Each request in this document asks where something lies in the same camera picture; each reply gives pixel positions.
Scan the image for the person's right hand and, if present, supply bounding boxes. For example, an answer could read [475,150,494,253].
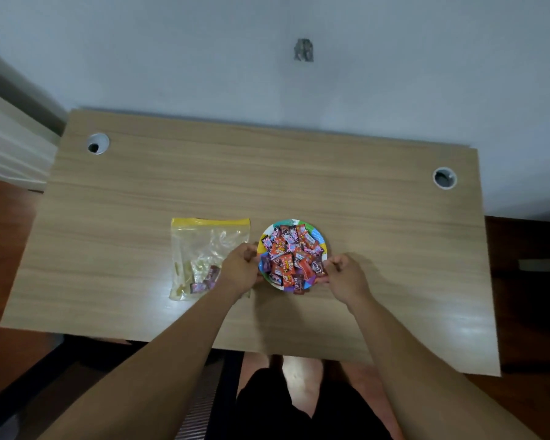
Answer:
[317,254,373,310]

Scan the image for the person's left hand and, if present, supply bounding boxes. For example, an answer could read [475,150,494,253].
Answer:
[217,242,263,299]

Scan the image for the colourful paper plate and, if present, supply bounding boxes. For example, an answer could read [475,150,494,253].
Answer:
[256,219,329,294]

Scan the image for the person's right forearm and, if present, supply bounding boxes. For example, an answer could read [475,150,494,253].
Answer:
[346,291,541,440]

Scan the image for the person's left forearm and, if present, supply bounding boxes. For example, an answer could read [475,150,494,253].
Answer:
[39,280,248,440]

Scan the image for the pile of wrapped candies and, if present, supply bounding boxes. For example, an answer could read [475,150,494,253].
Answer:
[261,224,326,295]

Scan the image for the clear zip bag yellow strip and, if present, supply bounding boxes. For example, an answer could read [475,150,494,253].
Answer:
[169,217,251,301]

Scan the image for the person's left leg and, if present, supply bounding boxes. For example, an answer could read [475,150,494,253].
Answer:
[242,353,325,418]

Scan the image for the person's leg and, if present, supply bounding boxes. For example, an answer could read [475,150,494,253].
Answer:
[242,353,325,418]
[325,359,405,440]

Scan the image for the person's right leg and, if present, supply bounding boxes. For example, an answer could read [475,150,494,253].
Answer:
[325,359,405,440]

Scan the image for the black shorts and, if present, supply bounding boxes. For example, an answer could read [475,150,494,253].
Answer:
[235,367,393,440]

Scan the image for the dark wooden furniture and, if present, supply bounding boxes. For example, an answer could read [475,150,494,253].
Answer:
[485,215,550,376]

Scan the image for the white curtain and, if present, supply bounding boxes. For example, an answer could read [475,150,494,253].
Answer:
[0,84,61,191]

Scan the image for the white desk cable grommet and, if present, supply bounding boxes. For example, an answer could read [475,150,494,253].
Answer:
[433,167,457,190]
[86,133,111,156]

